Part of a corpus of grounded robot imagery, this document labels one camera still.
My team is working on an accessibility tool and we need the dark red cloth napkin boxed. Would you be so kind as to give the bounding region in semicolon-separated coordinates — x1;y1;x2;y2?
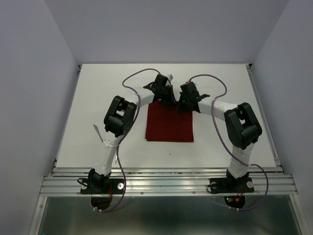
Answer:
145;101;194;142

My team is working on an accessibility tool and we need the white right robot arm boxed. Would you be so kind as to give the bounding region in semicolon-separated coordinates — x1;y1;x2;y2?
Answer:
178;82;262;191

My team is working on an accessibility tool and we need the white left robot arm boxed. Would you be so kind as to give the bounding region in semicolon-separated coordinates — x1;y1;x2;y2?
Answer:
90;74;176;193

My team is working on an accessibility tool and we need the aluminium right side rail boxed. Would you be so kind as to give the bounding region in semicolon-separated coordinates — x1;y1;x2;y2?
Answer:
245;64;285;174

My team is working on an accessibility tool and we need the aluminium front frame rail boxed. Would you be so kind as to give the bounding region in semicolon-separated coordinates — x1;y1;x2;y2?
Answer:
40;166;298;197

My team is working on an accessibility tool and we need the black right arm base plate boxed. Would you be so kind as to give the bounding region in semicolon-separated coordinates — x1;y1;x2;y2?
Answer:
206;177;254;194

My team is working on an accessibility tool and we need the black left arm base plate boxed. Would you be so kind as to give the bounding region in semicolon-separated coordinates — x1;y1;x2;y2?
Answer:
77;178;125;195

